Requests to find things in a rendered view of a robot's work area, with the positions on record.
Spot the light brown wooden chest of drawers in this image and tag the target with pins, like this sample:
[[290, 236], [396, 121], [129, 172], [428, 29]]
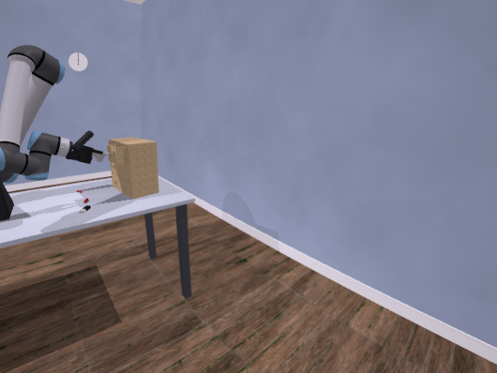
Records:
[[143, 165]]

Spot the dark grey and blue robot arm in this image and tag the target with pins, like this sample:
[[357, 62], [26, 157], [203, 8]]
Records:
[[18, 114]]

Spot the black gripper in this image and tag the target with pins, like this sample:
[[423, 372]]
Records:
[[84, 154]]

